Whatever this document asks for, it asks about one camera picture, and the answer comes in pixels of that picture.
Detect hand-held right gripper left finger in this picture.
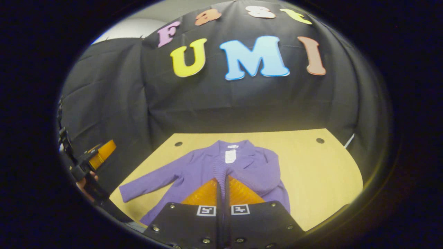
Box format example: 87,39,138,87
144,175,222,249

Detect purple jacket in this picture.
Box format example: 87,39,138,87
119,139,291,227

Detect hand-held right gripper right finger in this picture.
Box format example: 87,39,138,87
223,175,307,249

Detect black backdrop cloth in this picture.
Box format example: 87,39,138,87
59,0,388,194

